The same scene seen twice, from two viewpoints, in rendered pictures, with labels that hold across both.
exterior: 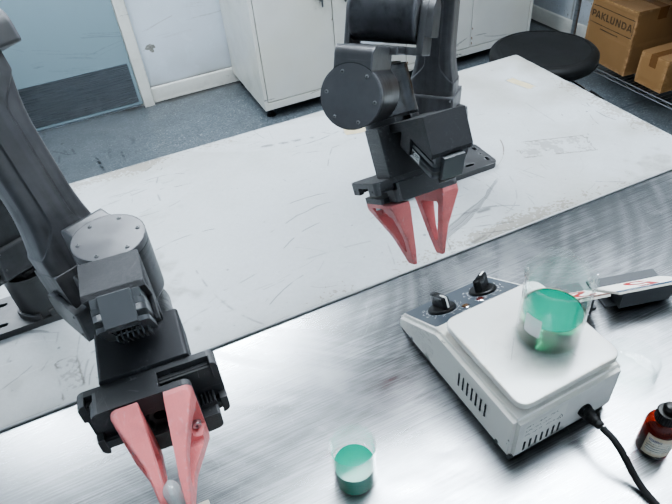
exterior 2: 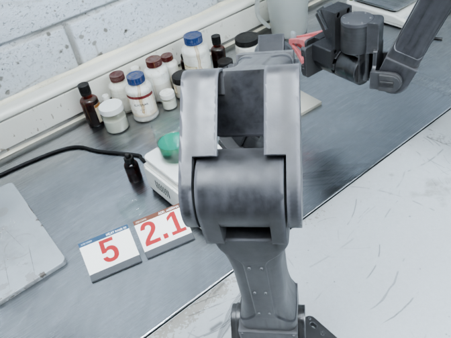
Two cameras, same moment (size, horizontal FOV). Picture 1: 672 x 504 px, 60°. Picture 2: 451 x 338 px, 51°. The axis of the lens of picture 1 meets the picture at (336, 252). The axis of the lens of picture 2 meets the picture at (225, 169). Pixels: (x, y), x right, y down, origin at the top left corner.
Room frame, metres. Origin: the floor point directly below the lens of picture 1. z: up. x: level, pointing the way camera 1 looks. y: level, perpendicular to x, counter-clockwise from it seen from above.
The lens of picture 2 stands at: (1.07, -0.24, 1.53)
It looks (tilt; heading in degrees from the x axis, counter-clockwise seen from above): 40 degrees down; 169
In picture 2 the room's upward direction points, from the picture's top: 10 degrees counter-clockwise
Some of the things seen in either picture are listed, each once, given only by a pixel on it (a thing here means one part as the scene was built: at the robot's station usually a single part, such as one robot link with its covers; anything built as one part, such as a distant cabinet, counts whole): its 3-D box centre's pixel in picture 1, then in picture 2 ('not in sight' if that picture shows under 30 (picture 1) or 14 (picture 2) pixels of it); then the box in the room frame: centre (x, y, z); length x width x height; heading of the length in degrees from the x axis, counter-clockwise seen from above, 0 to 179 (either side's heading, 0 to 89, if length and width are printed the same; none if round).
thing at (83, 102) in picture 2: not in sight; (90, 104); (0.02, -0.34, 0.95); 0.04 x 0.04 x 0.11
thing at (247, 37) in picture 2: not in sight; (247, 49); (-0.07, 0.10, 0.94); 0.07 x 0.07 x 0.07
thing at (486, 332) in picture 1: (529, 338); (184, 155); (0.36, -0.18, 0.98); 0.12 x 0.12 x 0.01; 23
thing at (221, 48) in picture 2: not in sight; (218, 52); (-0.07, 0.01, 0.95); 0.04 x 0.04 x 0.10
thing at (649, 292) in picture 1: (636, 281); (109, 252); (0.48, -0.36, 0.92); 0.09 x 0.06 x 0.04; 97
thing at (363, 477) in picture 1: (353, 461); not in sight; (0.28, 0.00, 0.93); 0.04 x 0.04 x 0.06
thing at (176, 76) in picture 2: not in sight; (184, 84); (0.01, -0.11, 0.93); 0.05 x 0.05 x 0.06
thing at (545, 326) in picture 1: (553, 305); (172, 141); (0.36, -0.20, 1.03); 0.07 x 0.06 x 0.08; 166
